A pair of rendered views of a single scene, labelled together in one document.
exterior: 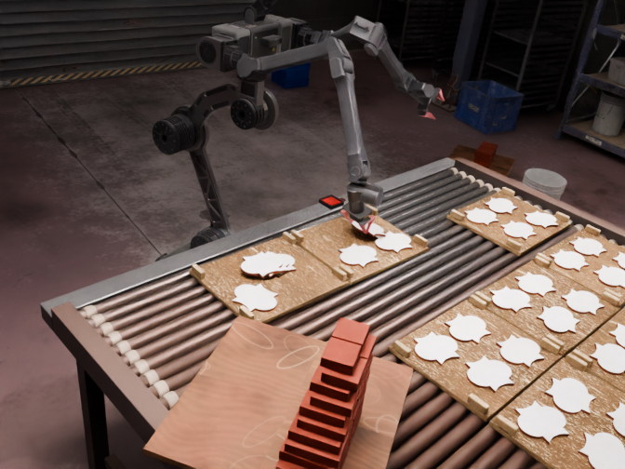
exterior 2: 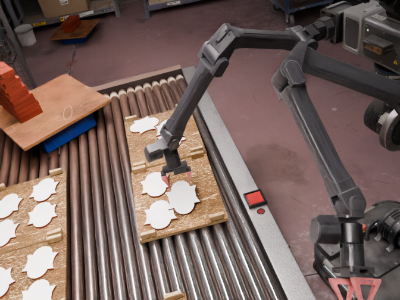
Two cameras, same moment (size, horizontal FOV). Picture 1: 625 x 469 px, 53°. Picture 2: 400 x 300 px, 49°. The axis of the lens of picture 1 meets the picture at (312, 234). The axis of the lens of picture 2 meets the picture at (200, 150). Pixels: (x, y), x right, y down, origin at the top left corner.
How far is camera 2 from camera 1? 3.21 m
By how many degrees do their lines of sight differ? 96
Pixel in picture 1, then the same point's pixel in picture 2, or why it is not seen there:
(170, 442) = (61, 78)
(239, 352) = (87, 96)
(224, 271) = not seen: hidden behind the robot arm
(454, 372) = (24, 191)
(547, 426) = not seen: outside the picture
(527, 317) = (18, 262)
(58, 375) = (306, 171)
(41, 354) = not seen: hidden behind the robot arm
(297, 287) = (143, 144)
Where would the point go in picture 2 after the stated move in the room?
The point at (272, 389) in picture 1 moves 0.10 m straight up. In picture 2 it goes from (58, 102) to (52, 86)
